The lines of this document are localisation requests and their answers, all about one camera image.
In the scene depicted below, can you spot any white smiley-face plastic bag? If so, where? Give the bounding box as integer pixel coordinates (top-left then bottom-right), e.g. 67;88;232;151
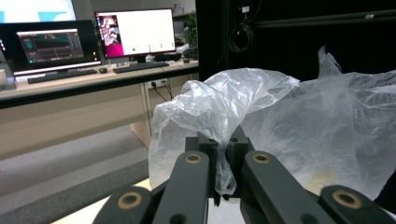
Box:
148;46;396;201

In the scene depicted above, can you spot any monitor with dark screen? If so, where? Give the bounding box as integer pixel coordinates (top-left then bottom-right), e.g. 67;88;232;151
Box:
0;20;103;77

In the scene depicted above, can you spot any coiled black cable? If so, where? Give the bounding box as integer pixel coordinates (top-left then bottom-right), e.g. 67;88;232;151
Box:
228;21;256;54

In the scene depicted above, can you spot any monitor with white screen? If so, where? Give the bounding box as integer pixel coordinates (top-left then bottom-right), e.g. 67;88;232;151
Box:
94;7;177;64

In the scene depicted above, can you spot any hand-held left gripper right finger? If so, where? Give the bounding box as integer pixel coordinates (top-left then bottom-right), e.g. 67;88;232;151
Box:
226;124;255;199

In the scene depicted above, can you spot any horizontal metal bar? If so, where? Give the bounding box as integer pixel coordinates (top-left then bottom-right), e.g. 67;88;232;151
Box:
252;8;396;30

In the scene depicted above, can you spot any white power outlet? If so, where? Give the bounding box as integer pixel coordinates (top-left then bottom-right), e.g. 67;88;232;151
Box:
146;78;169;90

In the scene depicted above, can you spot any long wooden desk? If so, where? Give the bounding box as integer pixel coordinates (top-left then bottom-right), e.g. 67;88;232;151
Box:
0;59;200;161

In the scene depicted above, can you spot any large wall screen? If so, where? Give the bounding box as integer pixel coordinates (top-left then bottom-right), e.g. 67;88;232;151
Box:
0;0;78;24

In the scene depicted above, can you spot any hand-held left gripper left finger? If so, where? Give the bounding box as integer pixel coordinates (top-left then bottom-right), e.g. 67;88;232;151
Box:
185;132;219;200

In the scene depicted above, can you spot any green potted plant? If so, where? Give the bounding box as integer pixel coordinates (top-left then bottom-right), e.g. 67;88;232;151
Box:
184;11;199;50

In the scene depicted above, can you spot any black keyboard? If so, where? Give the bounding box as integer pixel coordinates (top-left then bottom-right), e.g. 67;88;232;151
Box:
112;61;170;75
27;68;98;85

